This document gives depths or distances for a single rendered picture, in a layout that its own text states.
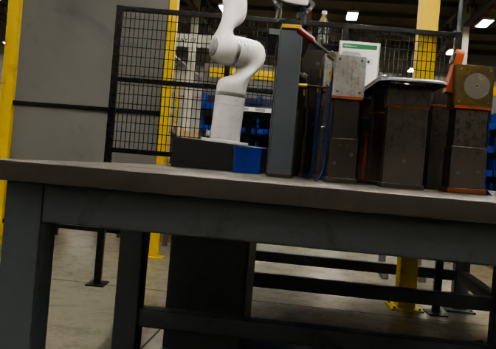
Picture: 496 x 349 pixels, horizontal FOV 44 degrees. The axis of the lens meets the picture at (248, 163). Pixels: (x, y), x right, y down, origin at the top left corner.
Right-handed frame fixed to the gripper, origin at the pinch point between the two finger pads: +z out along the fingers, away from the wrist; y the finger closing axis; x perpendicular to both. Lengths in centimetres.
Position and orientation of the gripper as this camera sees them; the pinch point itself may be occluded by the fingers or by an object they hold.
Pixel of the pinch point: (291, 20)
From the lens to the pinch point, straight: 218.9
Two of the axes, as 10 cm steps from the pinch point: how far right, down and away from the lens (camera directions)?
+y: 9.4, 0.8, 3.4
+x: -3.4, -0.3, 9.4
